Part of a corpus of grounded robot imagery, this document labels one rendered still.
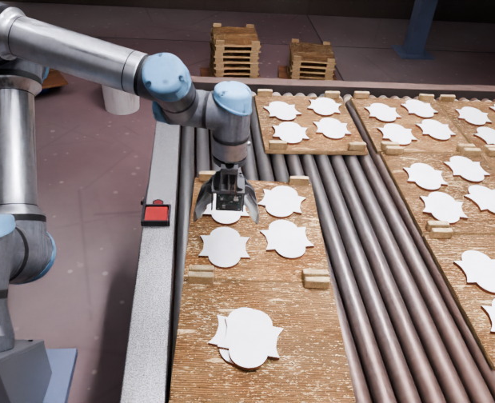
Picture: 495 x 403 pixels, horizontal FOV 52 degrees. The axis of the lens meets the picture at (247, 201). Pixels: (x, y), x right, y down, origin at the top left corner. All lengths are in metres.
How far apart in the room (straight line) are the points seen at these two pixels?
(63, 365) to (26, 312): 1.32
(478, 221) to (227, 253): 0.73
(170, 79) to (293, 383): 0.61
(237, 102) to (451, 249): 0.73
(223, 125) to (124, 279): 1.61
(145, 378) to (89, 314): 1.36
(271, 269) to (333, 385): 0.33
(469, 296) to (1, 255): 1.00
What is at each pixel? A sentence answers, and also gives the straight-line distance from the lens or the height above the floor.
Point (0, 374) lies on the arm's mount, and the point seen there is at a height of 1.09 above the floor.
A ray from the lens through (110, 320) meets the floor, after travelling 2.36.
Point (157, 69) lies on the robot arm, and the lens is 0.88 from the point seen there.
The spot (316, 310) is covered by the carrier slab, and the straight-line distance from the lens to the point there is 1.16.
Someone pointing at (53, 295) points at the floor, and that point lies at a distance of 2.51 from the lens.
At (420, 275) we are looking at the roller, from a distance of 1.35.
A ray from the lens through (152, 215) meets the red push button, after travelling 1.38.
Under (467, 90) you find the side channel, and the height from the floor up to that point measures 0.95.
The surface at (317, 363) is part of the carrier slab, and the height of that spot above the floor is 0.94.
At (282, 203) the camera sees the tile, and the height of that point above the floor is 0.94.
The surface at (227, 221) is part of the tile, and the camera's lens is 1.34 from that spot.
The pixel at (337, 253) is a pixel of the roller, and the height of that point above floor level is 0.92.
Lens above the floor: 1.80
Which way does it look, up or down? 37 degrees down
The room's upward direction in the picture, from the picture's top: 5 degrees clockwise
